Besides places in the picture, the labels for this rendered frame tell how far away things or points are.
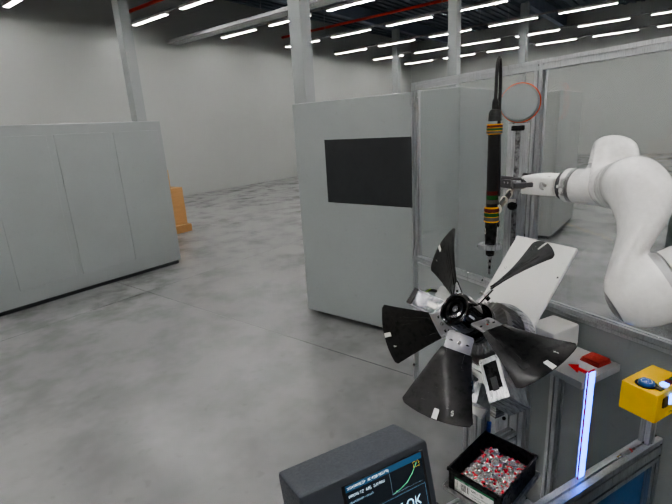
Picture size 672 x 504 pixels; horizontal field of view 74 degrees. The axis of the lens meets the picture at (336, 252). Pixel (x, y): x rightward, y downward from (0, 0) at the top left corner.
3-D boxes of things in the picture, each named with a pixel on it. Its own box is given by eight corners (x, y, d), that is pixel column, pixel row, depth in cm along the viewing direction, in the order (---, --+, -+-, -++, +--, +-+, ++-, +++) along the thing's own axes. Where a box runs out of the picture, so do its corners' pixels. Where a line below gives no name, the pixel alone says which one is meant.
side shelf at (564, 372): (541, 337, 209) (541, 331, 208) (619, 371, 178) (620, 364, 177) (504, 351, 198) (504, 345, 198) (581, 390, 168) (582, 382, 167)
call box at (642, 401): (647, 393, 140) (652, 363, 138) (684, 410, 132) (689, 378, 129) (617, 410, 133) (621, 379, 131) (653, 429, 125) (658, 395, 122)
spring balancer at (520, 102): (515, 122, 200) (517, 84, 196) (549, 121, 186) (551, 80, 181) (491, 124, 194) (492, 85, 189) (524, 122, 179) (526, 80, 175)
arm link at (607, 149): (609, 117, 80) (588, 137, 107) (589, 206, 83) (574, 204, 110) (669, 120, 76) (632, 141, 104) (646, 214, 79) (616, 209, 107)
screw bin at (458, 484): (484, 448, 144) (485, 429, 142) (537, 475, 132) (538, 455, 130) (446, 487, 129) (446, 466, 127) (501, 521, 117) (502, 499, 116)
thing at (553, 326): (545, 333, 206) (547, 311, 203) (578, 347, 192) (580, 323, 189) (519, 343, 198) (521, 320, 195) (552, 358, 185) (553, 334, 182)
